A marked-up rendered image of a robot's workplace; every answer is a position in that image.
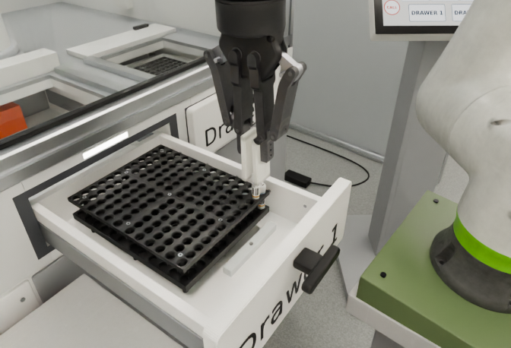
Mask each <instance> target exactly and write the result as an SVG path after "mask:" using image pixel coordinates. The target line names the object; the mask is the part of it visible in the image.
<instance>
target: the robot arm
mask: <svg viewBox="0 0 511 348"><path fill-rule="evenodd" d="M214 1H215V11H216V21H217V29H218V30H219V31H220V32H221V37H220V39H219V45H217V46H215V47H213V48H211V49H208V50H205V51H204V53H203V56H204V58H205V61H206V62H207V64H208V66H209V68H210V69H211V75H212V78H213V82H214V88H215V91H216V94H217V101H218V104H219V107H220V111H221V117H222V120H223V123H224V125H225V126H227V127H229V126H231V127H232V128H233V129H234V131H235V133H236V139H237V150H238V153H240V154H241V160H242V180H243V181H245V182H246V181H248V180H249V179H250V178H251V177H252V173H253V179H254V185H256V186H259V185H260V184H262V183H263V182H264V181H265V180H266V179H267V178H268V177H269V176H270V160H271V159H272V158H273V156H274V141H276V140H278V139H279V138H281V137H282V136H283V135H284V134H286V133H287V131H288V128H289V124H290V117H291V114H292V110H293V107H294V100H295V96H296V92H297V86H298V83H299V80H300V79H301V77H302V76H303V74H304V72H305V71H306V63H305V62H298V63H297V62H296V61H295V60H293V59H292V58H291V57H290V56H289V55H288V54H287V46H286V44H285V41H284V30H285V27H286V0H214ZM279 65H280V66H281V70H280V73H279V77H280V78H281V80H280V82H279V85H278V90H277V95H276V99H275V100H274V82H275V71H276V69H277V68H278V66H279ZM253 94H254V104H255V122H254V121H253V120H252V111H253ZM415 108H416V113H417V118H418V120H419V122H420V124H421V126H422V127H423V129H424V130H425V131H426V132H427V133H428V134H429V135H430V136H431V137H432V138H433V139H434V140H435V141H436V142H437V143H438V144H439V145H440V146H441V147H442V148H443V149H444V150H445V151H446V152H447V153H448V155H450V156H451V158H453V159H454V160H455V161H456V162H457V164H459V165H460V166H461V167H462V168H463V169H464V170H465V171H466V172H467V174H468V176H469V182H468V185H467V187H466V189H465V191H464V193H463V195H462V197H461V199H460V201H459V204H458V207H457V210H456V217H455V220H454V222H453V223H452V225H451V226H450V227H448V228H445V229H443V230H441V231H440V232H439V233H437V234H436V236H435V237H434V239H433V242H432V245H431V247H430V260H431V263H432V265H433V268H434V270H435V271H436V273H437V274H438V276H439V277H440V279H441V280H442V281H443V282H444V283H445V284H446V285H447V286H448V287H449V288H450V289H451V290H452V291H454V292H455V293H456V294H458V295H459V296H461V297H462V298H463V299H465V300H467V301H469V302H471V303H473V304H475V305H477V306H479V307H482V308H485V309H487V310H490V311H493V312H499V313H505V314H511V0H474V1H473V2H472V3H471V6H470V8H469V9H468V11H467V13H466V14H465V16H464V18H463V19H462V22H461V23H460V25H459V27H458V28H457V30H456V32H455V33H454V35H453V36H452V38H451V40H450V41H449V43H448V45H447V46H446V48H445V49H444V51H443V53H442V54H441V56H440V57H439V58H438V60H437V61H436V63H435V65H434V66H433V67H432V69H431V71H430V72H429V74H428V75H427V76H426V78H425V79H424V81H423V83H422V84H421V86H420V88H419V90H418V92H417V97H416V103H415ZM230 112H231V113H232V114H230ZM254 125H256V127H253V128H251V127H252V126H254ZM250 128H251V129H250Z"/></svg>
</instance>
